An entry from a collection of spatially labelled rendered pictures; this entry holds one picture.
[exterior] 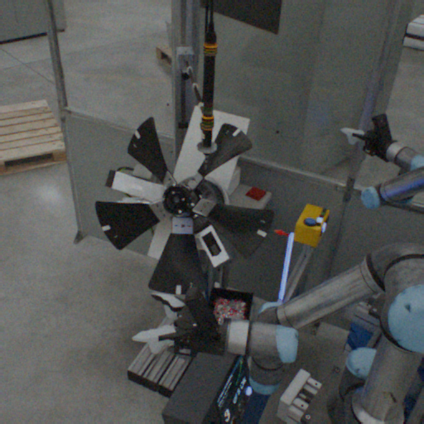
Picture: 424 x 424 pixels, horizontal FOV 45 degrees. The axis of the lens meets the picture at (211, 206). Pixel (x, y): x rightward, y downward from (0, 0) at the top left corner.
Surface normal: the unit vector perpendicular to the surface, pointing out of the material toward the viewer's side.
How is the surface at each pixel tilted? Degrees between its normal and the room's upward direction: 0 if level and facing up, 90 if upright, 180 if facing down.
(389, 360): 90
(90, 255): 0
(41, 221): 0
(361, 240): 90
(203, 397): 15
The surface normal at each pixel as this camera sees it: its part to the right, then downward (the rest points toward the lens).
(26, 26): 0.67, 0.46
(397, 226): -0.43, 0.53
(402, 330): -0.17, 0.47
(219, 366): -0.20, -0.85
